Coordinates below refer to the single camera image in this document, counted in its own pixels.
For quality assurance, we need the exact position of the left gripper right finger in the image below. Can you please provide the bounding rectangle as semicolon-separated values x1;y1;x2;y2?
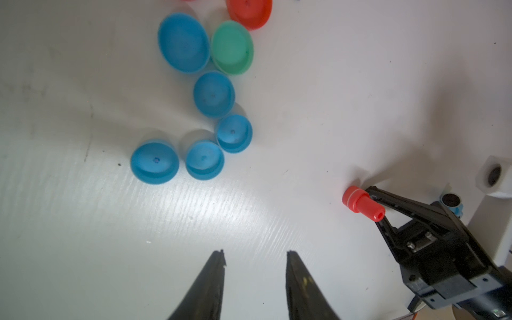
285;251;340;320

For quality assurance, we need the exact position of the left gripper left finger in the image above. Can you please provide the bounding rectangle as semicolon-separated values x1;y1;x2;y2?
168;249;226;320

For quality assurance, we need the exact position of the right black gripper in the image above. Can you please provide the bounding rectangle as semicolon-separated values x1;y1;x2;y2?
365;186;511;309

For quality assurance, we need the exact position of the red stamp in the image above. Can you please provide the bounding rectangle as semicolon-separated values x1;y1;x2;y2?
342;186;385;223

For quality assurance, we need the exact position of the blue stamp rear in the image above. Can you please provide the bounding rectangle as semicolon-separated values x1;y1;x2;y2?
439;193;463;218

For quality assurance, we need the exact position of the blue cap bottom left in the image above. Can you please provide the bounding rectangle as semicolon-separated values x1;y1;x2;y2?
130;139;180;185

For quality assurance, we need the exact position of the blue cap right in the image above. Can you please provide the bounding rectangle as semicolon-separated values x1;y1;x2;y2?
215;114;253;153

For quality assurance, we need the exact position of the blue cap middle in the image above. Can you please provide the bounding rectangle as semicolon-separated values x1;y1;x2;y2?
193;71;235;119

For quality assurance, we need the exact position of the green cap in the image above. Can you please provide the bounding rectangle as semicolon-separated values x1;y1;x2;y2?
210;21;255;75

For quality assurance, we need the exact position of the medium red cap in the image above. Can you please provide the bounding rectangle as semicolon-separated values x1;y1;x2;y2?
225;0;273;31

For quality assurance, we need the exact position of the large blue cap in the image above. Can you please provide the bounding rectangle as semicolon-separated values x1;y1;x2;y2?
157;13;210;73

